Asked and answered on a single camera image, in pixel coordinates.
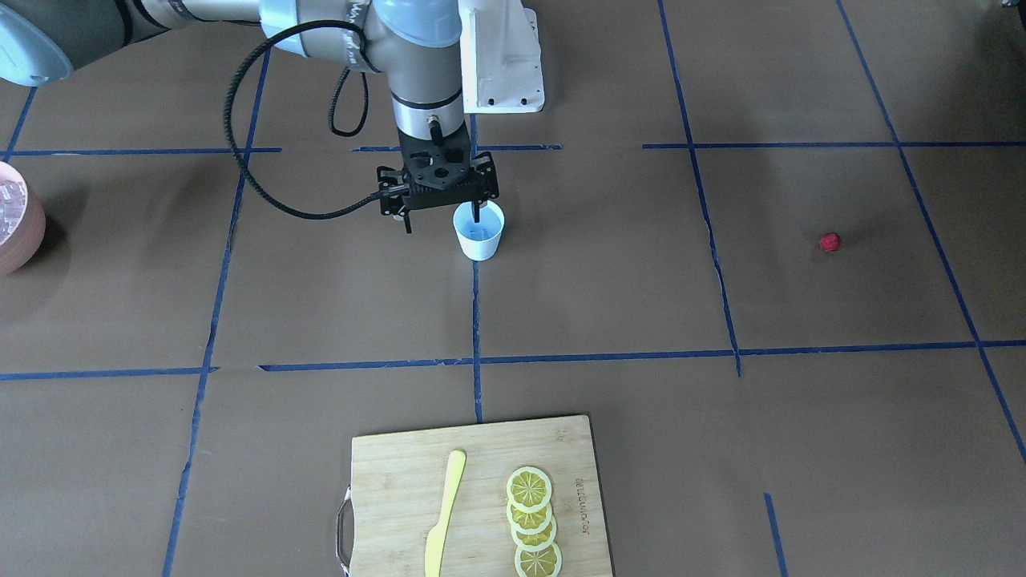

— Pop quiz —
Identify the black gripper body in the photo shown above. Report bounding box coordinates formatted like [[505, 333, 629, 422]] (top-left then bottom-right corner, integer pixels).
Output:
[[378, 132, 499, 218]]

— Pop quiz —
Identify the red strawberry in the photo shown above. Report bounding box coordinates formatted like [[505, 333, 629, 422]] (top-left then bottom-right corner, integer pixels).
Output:
[[818, 232, 843, 253]]

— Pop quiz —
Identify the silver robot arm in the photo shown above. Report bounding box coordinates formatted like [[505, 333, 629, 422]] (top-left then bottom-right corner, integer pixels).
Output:
[[2, 1, 498, 224]]

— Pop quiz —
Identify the light blue paper cup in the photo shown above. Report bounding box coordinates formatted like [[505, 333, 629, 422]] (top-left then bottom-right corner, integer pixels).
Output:
[[452, 201, 506, 260]]

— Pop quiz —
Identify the wooden cutting board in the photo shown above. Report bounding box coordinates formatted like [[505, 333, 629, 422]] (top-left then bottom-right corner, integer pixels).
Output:
[[337, 415, 613, 576]]

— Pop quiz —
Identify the yellow plastic knife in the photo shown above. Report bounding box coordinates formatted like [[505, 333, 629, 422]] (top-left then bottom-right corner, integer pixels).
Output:
[[424, 450, 467, 576]]

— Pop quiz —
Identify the pink bowl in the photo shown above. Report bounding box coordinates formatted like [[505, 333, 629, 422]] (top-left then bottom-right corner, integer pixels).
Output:
[[1, 162, 46, 276]]

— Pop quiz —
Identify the white pedestal column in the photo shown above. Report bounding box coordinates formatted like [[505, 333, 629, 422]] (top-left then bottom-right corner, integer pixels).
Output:
[[458, 1, 546, 115]]

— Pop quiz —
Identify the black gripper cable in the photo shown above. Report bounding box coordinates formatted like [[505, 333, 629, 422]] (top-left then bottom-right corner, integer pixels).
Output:
[[223, 20, 402, 220]]

